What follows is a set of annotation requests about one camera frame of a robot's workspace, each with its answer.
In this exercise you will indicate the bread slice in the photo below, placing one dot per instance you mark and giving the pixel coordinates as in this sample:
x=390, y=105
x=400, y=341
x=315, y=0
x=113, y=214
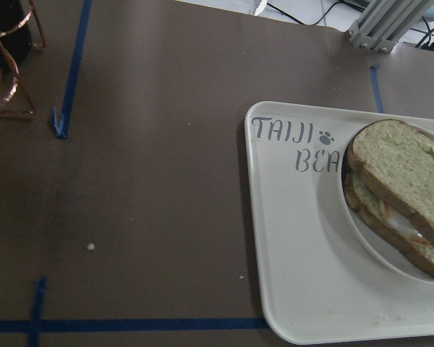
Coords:
x=394, y=251
x=396, y=162

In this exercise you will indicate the fried egg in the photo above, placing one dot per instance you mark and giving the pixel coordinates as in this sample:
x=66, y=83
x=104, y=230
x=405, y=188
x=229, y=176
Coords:
x=401, y=225

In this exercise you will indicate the copper wire bottle rack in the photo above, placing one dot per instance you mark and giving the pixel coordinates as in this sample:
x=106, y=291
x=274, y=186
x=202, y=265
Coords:
x=15, y=100

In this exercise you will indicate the cream bear tray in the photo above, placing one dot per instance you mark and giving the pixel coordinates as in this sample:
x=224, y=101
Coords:
x=318, y=283

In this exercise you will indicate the white round plate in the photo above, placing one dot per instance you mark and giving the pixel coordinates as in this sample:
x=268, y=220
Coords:
x=387, y=180

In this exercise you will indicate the aluminium frame post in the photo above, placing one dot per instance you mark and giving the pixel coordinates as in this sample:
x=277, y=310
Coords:
x=383, y=23

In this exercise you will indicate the dark wine bottle far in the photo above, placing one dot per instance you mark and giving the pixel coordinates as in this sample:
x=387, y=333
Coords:
x=18, y=42

